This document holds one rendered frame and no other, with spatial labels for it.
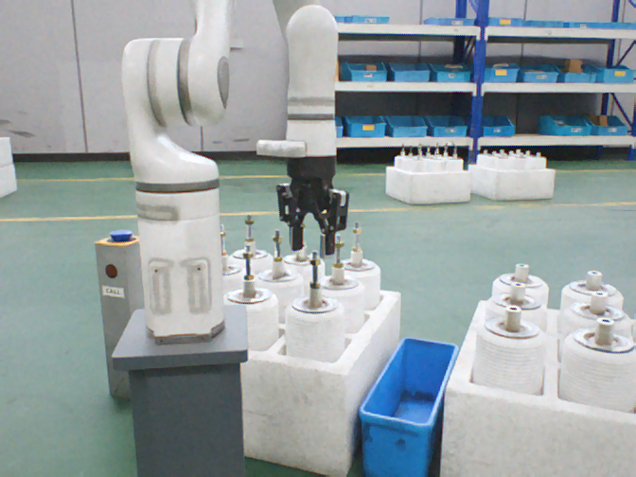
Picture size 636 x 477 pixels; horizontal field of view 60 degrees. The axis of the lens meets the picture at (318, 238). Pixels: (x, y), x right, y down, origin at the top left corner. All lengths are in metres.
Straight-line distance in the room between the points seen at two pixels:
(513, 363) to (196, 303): 0.44
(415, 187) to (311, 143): 2.49
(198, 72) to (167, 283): 0.23
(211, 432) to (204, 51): 0.42
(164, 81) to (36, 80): 5.88
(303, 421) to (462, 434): 0.24
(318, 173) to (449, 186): 2.59
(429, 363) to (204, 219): 0.63
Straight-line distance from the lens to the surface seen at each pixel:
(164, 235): 0.61
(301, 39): 0.79
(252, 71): 6.15
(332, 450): 0.90
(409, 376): 1.14
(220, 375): 0.65
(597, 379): 0.82
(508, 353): 0.81
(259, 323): 0.90
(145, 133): 0.61
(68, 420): 1.16
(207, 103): 0.59
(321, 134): 0.80
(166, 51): 0.61
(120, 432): 1.08
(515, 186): 3.59
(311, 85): 0.80
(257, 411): 0.92
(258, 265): 1.15
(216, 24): 0.63
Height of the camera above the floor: 0.56
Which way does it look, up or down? 14 degrees down
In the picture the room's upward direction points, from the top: straight up
